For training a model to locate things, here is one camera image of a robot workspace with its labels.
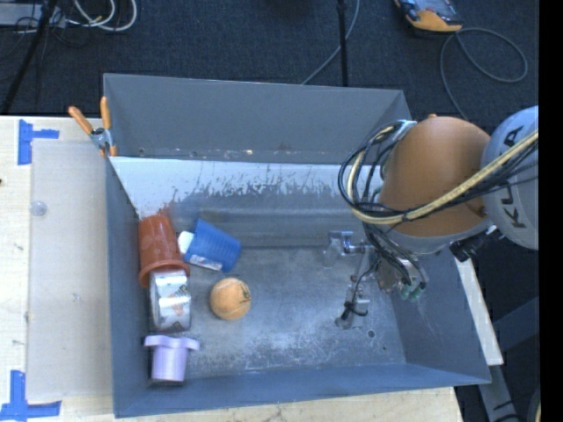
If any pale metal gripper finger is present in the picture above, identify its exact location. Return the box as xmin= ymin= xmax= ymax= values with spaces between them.
xmin=334 ymin=296 xmax=371 ymax=330
xmin=322 ymin=229 xmax=355 ymax=268

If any grey metal bin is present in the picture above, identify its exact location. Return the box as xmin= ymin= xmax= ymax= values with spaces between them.
xmin=101 ymin=72 xmax=494 ymax=419

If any orange ball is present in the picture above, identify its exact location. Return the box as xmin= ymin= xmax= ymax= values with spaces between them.
xmin=208 ymin=277 xmax=253 ymax=322

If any blue ribbed plastic cup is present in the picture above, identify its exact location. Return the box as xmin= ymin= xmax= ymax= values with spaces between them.
xmin=181 ymin=218 xmax=244 ymax=274

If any red-brown plastic cup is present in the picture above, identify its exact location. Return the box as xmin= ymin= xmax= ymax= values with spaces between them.
xmin=136 ymin=213 xmax=192 ymax=289

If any lilac flanged cylinder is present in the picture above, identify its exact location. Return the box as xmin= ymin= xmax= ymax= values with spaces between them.
xmin=143 ymin=334 xmax=201 ymax=384

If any pale wood flat board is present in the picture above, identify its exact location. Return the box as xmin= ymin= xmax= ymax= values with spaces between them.
xmin=25 ymin=140 xmax=113 ymax=406

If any black cylinder on white bracket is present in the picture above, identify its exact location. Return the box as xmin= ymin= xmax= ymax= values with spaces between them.
xmin=448 ymin=226 xmax=501 ymax=263

